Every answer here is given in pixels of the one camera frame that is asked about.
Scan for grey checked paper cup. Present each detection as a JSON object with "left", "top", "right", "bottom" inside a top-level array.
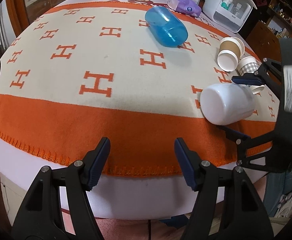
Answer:
[{"left": 237, "top": 56, "right": 264, "bottom": 95}]

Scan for white storage box with bottles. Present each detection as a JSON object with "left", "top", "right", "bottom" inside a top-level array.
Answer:
[{"left": 202, "top": 0, "right": 257, "bottom": 33}]

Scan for blue plastic cup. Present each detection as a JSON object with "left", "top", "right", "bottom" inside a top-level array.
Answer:
[{"left": 145, "top": 6, "right": 188, "bottom": 47}]

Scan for white ceramic cup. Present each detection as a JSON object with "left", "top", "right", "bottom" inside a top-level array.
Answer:
[{"left": 199, "top": 83, "right": 256, "bottom": 126}]

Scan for orange and cream H blanket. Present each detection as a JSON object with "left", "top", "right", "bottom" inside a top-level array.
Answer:
[{"left": 0, "top": 0, "right": 279, "bottom": 178}]

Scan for wooden shelf with items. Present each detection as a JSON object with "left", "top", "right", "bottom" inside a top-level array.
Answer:
[{"left": 246, "top": 0, "right": 292, "bottom": 61}]

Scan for brown sleeve paper cup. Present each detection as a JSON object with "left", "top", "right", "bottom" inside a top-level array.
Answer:
[{"left": 217, "top": 37, "right": 245, "bottom": 72}]

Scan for purple tissue pack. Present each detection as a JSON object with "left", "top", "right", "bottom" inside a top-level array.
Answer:
[{"left": 167, "top": 0, "right": 202, "bottom": 17}]

